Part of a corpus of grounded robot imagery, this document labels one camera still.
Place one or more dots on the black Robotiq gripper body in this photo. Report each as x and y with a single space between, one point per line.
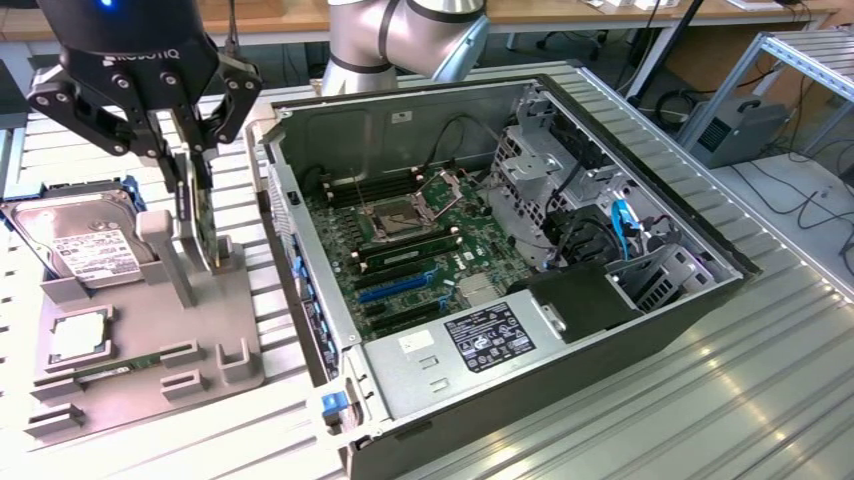
133 45

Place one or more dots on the graphics card with metal bracket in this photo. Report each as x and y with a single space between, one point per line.
200 225

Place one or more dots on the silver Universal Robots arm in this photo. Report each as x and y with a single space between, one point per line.
360 45

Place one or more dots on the wooden desk with white legs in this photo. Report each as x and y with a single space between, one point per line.
280 20

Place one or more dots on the hard disk with blue carrier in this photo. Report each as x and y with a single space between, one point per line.
66 225

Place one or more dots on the black RAM slot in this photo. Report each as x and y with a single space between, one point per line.
376 196
373 180
400 242

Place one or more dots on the thin metal locking lever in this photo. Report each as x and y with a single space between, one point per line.
360 195

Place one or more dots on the green motherboard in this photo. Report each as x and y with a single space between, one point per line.
329 232

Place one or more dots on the CPU socket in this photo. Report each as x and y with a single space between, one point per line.
396 220

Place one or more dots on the open metal socket cover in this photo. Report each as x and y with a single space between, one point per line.
440 192

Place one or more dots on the RAM stick with label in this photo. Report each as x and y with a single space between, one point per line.
407 255

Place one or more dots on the black expansion slot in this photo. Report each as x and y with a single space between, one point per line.
387 279
407 319

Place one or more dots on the grey plastic parts rack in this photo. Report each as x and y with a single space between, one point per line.
147 325

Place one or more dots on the blue expansion slot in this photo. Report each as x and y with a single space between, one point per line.
393 290

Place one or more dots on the silver CPU chip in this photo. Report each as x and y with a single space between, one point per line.
80 337

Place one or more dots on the grey metal drive cage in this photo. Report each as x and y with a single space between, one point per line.
533 175

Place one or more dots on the green RAM stick bare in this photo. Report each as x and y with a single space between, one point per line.
133 361

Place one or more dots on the silver chipset heatsink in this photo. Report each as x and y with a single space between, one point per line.
476 291

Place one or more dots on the small black chair base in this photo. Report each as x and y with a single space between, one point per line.
590 37

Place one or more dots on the grey power supply unit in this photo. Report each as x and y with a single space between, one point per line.
413 380

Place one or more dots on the blue case latch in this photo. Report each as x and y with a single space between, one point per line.
333 404

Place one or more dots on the black plastic air shroud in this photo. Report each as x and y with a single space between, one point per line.
580 300

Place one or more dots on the grey perforated disk bay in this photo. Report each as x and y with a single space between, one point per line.
667 285

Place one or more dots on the long wooden desk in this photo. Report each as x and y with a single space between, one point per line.
734 12

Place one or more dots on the open black PC case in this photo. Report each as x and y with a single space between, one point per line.
533 425

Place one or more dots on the aluminium frame slat table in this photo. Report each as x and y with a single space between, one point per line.
800 55

